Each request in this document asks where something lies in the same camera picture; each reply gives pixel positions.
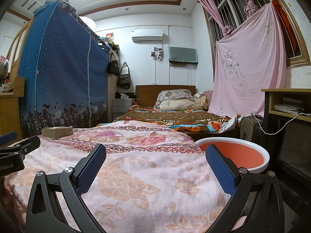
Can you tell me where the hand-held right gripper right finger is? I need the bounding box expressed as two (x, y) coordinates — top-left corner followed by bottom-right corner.
(205, 144), (285, 233)

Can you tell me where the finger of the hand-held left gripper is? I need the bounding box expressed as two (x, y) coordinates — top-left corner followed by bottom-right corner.
(0, 131), (17, 146)
(0, 135), (41, 161)

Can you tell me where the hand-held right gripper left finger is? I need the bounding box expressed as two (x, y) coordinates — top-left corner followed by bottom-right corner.
(25, 143), (107, 233)

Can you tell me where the orange basin with white rim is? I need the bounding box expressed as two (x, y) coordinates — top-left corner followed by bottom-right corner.
(195, 137), (270, 174)

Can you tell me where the wooden dresser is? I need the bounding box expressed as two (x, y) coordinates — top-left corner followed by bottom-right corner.
(0, 17), (32, 136)

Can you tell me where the brown tissue pack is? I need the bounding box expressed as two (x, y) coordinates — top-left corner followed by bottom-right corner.
(42, 127), (73, 139)

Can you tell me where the checkered suitcase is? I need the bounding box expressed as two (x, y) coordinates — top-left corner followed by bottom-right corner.
(239, 115), (266, 146)

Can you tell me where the pink floral blanket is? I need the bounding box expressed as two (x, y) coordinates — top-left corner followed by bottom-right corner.
(0, 120), (243, 233)

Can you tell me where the white nightstand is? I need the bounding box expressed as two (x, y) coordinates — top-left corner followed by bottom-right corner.
(112, 98), (135, 120)

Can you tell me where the yellow crumpled cloth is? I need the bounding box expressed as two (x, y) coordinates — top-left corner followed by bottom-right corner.
(197, 93), (209, 110)

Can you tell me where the colourful cartoon bedsheet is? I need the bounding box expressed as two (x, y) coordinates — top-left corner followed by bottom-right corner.
(96, 104), (242, 134)

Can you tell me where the blue fabric wardrobe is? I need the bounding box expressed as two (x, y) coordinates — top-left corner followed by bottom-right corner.
(18, 0), (112, 137)

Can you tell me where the dark clothes pile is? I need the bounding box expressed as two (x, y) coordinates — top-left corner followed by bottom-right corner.
(115, 91), (136, 100)

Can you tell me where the floral pillow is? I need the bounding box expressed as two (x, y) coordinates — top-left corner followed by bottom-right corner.
(154, 90), (203, 112)

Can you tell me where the stack of papers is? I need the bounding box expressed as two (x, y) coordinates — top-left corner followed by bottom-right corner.
(273, 98), (307, 116)

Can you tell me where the wooden bed headboard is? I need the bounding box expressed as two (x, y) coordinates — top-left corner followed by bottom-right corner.
(135, 85), (197, 108)

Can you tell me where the pink hung sheet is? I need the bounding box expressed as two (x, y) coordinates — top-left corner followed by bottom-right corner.
(208, 1), (287, 119)

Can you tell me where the grey tote bag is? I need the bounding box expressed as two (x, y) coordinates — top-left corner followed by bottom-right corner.
(117, 62), (132, 90)

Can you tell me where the wooden desk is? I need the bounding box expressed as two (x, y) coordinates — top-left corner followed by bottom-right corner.
(261, 88), (311, 139)

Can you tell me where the black handbag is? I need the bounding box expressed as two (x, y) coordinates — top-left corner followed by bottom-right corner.
(107, 52), (121, 76)

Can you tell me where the barred window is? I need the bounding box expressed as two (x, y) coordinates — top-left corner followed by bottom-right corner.
(203, 0), (311, 68)

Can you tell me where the white round basket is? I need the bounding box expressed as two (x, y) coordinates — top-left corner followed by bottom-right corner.
(79, 17), (96, 31)

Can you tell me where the white air conditioner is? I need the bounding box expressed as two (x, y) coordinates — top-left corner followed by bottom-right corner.
(131, 29), (164, 42)

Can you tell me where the red cloth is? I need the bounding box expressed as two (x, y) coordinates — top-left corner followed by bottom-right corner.
(271, 0), (297, 51)

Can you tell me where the white cable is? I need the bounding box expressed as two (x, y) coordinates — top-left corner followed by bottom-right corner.
(250, 112), (311, 135)

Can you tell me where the wall television with green cover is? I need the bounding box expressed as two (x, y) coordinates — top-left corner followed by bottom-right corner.
(168, 47), (198, 64)

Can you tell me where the wall socket with plugs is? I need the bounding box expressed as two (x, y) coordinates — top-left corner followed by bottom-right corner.
(151, 47), (164, 61)

